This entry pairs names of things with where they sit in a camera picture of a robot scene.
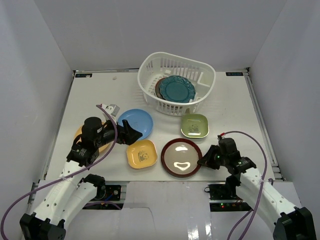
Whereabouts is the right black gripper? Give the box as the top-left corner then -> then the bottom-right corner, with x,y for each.
198,145 -> 229,171

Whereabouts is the light blue round plate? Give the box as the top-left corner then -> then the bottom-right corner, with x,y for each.
117,108 -> 154,140

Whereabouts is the yellow square panda plate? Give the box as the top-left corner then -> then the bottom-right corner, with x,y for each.
126,139 -> 158,169

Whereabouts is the red rimmed beige round plate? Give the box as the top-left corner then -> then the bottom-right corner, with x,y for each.
160,138 -> 203,178

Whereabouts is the green square panda plate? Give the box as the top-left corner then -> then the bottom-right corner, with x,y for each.
180,113 -> 210,139

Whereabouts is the orange round plate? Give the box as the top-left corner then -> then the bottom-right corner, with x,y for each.
74,125 -> 110,153

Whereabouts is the grey deer round plate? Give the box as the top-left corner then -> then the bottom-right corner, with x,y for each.
155,77 -> 165,100

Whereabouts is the teal scalloped round plate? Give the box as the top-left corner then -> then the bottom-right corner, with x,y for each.
159,75 -> 196,104

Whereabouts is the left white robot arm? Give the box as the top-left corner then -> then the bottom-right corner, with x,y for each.
19,117 -> 143,240

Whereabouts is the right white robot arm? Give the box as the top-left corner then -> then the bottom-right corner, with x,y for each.
197,138 -> 317,240

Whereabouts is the white plastic dish basket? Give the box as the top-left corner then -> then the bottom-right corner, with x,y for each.
137,52 -> 217,117

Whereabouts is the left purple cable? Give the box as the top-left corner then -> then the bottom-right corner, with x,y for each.
0,104 -> 118,240

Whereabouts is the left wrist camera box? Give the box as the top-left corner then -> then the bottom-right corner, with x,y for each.
104,104 -> 120,118

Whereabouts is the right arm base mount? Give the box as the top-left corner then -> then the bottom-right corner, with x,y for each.
204,184 -> 245,212

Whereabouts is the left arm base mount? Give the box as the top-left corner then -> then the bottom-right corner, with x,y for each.
83,185 -> 124,210

